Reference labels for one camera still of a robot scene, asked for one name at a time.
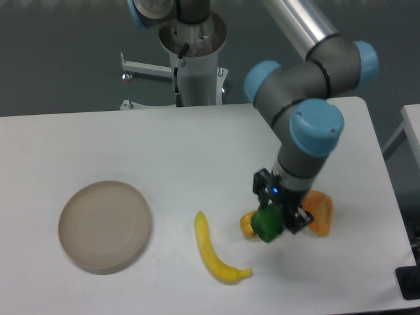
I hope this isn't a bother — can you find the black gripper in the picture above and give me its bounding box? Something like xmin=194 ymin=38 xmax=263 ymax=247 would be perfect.
xmin=252 ymin=168 xmax=314 ymax=234

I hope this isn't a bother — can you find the green toy pepper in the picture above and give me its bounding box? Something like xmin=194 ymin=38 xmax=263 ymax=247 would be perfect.
xmin=251 ymin=203 xmax=284 ymax=243

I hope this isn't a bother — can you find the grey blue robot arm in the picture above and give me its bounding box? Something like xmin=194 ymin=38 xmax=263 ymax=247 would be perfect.
xmin=127 ymin=1 xmax=379 ymax=242

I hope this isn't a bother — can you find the yellow toy pepper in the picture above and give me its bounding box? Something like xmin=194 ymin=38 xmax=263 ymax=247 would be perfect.
xmin=240 ymin=210 xmax=257 ymax=238

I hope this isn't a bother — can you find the orange toy bread triangle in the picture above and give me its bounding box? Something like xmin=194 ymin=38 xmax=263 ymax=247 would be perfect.
xmin=302 ymin=190 xmax=334 ymax=237

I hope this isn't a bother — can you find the yellow toy banana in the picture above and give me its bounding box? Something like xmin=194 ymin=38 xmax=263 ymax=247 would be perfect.
xmin=194 ymin=211 xmax=253 ymax=284

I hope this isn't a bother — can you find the black device at table edge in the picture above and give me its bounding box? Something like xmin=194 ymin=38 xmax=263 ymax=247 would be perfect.
xmin=395 ymin=266 xmax=419 ymax=301

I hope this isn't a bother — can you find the beige round plate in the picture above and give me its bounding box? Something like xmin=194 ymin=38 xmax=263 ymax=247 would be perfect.
xmin=58 ymin=180 xmax=152 ymax=275

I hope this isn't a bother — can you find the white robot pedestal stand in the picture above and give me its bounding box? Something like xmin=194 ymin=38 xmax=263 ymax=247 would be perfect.
xmin=121 ymin=11 xmax=228 ymax=107

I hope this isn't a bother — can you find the black cable on pedestal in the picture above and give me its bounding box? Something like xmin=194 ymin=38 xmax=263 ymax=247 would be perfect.
xmin=173 ymin=43 xmax=190 ymax=108

